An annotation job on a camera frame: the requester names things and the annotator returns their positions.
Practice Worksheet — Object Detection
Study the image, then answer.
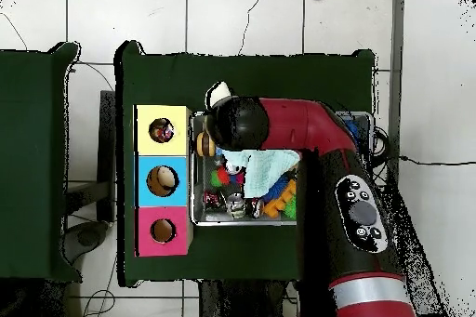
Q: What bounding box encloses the mint green waffle cloth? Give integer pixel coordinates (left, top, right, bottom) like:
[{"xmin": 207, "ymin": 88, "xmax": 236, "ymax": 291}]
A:
[{"xmin": 221, "ymin": 149, "xmax": 301, "ymax": 199}]

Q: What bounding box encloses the wooden box with three holes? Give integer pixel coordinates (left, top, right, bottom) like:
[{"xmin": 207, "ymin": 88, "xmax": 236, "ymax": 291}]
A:
[{"xmin": 133, "ymin": 103, "xmax": 193, "ymax": 258}]

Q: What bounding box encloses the clear mesh bin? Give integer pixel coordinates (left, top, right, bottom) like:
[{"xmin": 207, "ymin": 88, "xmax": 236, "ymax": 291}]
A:
[{"xmin": 190, "ymin": 110, "xmax": 374, "ymax": 227}]

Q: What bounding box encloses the wooden yo-yo toy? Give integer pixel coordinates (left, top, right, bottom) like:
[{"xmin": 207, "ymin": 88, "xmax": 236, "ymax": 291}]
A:
[{"xmin": 195, "ymin": 131, "xmax": 217, "ymax": 158}]

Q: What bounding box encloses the orange plastic block toy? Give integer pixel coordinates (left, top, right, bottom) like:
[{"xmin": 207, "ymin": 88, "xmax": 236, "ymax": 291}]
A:
[{"xmin": 263, "ymin": 178, "xmax": 298, "ymax": 219}]

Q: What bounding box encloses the bright green spiky ball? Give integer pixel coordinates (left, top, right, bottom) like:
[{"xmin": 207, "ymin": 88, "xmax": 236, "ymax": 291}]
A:
[{"xmin": 284, "ymin": 193, "xmax": 298, "ymax": 219}]

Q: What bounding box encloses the dark green table cloth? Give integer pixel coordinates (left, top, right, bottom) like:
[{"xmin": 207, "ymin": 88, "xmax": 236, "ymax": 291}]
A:
[
  {"xmin": 0, "ymin": 41, "xmax": 83, "ymax": 284},
  {"xmin": 114, "ymin": 39, "xmax": 377, "ymax": 288}
]

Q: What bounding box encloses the blue spiky ball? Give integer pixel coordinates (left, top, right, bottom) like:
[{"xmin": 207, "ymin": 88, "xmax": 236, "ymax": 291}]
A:
[{"xmin": 341, "ymin": 114, "xmax": 361, "ymax": 143}]

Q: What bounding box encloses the black metal stand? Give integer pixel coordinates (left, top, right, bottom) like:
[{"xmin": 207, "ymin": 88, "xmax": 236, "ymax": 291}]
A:
[{"xmin": 64, "ymin": 89, "xmax": 117, "ymax": 223}]

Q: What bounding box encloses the dark grey rounded base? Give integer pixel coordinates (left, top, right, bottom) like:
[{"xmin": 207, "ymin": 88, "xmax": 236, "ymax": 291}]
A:
[{"xmin": 60, "ymin": 219, "xmax": 111, "ymax": 264}]

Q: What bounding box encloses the black cable bundle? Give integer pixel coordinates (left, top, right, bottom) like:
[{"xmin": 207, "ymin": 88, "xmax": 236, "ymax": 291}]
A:
[{"xmin": 371, "ymin": 126, "xmax": 391, "ymax": 184}]

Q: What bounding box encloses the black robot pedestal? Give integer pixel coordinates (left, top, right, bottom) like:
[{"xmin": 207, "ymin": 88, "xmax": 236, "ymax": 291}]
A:
[{"xmin": 198, "ymin": 280, "xmax": 298, "ymax": 317}]

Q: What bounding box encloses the grey floor cable duct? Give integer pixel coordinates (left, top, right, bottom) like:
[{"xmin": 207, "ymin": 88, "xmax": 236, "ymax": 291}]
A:
[{"xmin": 386, "ymin": 0, "xmax": 405, "ymax": 184}]

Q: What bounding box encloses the long black floor cable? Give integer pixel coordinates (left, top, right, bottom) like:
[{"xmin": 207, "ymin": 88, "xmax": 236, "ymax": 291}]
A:
[{"xmin": 399, "ymin": 154, "xmax": 476, "ymax": 167}]

